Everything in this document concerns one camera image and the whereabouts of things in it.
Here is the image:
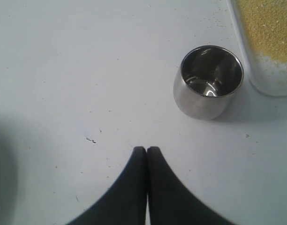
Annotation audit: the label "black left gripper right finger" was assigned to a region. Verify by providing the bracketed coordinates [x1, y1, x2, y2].
[147, 146, 232, 225]

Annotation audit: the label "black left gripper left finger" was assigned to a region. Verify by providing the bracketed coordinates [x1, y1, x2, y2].
[69, 146, 147, 225]

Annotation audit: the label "stainless steel cup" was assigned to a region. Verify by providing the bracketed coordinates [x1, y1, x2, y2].
[173, 45, 244, 120]

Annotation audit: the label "yellow millet grains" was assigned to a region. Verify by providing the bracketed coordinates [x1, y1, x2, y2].
[235, 0, 287, 63]

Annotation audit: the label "clear square plastic tray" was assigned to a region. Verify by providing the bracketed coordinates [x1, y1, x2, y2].
[227, 0, 287, 97]

